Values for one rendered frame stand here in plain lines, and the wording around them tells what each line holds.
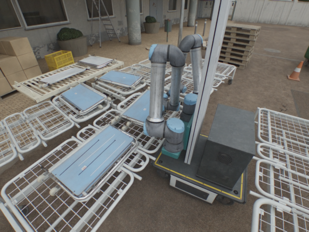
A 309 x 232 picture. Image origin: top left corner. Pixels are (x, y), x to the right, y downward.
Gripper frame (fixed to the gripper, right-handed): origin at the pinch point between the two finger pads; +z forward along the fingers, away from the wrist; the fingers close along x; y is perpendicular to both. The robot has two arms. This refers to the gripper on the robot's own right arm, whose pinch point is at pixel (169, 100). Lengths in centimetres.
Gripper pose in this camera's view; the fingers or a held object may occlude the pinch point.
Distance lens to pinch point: 214.2
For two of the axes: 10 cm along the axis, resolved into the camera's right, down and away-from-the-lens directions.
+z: -2.0, 7.2, 6.7
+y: 4.2, -5.5, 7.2
